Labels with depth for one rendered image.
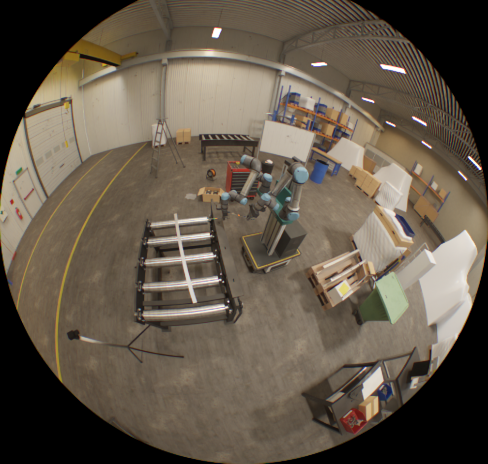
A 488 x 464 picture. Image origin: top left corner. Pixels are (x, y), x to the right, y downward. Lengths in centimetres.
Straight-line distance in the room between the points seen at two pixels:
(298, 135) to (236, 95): 667
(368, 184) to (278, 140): 544
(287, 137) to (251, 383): 625
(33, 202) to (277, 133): 1152
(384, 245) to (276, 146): 452
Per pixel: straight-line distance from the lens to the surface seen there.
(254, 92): 1161
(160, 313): 150
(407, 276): 381
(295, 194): 130
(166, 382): 254
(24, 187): 979
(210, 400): 250
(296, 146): 569
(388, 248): 358
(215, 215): 169
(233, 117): 1121
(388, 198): 856
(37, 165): 1036
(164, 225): 207
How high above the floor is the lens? 230
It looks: 43 degrees down
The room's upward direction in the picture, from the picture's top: 10 degrees clockwise
